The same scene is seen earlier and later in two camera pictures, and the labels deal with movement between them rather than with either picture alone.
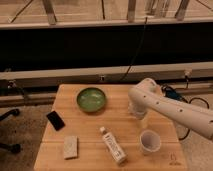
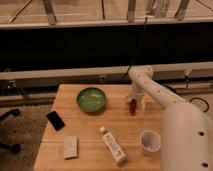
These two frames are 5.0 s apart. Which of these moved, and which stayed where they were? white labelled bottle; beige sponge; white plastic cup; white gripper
Moved: white gripper
Stayed: white plastic cup; beige sponge; white labelled bottle
